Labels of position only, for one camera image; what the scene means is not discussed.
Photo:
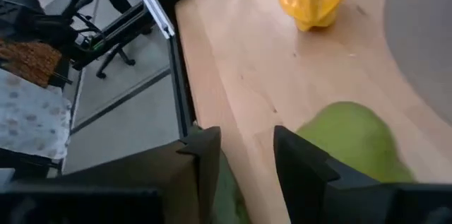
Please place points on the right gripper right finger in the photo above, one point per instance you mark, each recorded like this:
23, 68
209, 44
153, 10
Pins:
307, 181

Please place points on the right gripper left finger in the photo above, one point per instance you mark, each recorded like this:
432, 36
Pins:
197, 167

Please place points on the dark green toy pepper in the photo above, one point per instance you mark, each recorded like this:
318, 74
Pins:
227, 199

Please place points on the green toy pear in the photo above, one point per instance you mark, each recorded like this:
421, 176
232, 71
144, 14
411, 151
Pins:
356, 139

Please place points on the white spotted cloth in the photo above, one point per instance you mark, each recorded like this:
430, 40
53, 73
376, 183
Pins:
31, 118

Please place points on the round grey mat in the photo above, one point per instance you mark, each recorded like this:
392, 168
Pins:
423, 40

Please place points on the brown woven mat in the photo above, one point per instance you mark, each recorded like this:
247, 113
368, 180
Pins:
30, 61

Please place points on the black office chair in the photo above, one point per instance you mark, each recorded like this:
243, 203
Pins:
42, 22

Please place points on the black aluminium table frame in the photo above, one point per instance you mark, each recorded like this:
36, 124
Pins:
182, 86

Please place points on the silver metal bracket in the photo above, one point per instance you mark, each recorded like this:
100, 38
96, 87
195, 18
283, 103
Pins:
152, 5

